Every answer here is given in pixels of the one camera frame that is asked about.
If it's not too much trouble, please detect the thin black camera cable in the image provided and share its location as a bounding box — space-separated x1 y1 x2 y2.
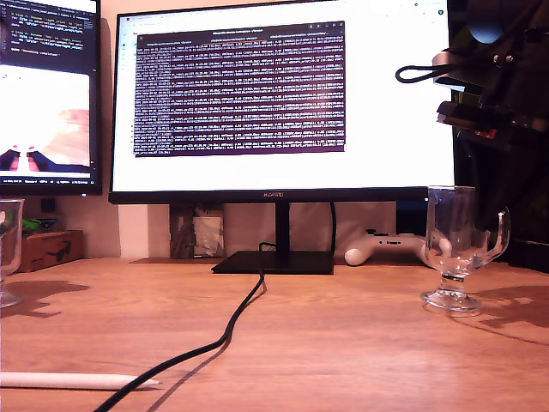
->
394 64 455 85

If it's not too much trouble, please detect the small footed glass cup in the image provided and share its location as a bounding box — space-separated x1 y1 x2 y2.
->
0 197 26 309
420 185 511 318

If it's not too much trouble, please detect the black monitor power cable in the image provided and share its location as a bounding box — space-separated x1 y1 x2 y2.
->
329 201 339 258

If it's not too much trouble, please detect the large black Huawei monitor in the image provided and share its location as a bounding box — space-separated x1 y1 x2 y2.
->
108 0 456 276

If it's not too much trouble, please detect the brown cardboard box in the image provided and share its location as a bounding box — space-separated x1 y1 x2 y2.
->
19 230 85 274

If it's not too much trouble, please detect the black monitor showing code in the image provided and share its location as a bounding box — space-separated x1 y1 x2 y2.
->
0 0 104 197

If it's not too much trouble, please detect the white game controller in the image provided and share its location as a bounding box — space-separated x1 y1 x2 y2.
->
344 229 430 268

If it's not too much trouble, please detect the white pen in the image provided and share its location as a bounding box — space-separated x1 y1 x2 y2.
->
0 372 160 391

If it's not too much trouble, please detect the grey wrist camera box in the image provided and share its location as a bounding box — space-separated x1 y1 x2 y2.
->
431 51 488 94

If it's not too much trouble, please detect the green and white bag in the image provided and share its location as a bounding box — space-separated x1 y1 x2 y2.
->
23 217 59 236

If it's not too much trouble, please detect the thick black table cable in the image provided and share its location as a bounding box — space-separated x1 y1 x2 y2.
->
92 242 280 412

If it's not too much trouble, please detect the leaf print picture card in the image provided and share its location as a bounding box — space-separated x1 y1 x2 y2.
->
171 204 226 259

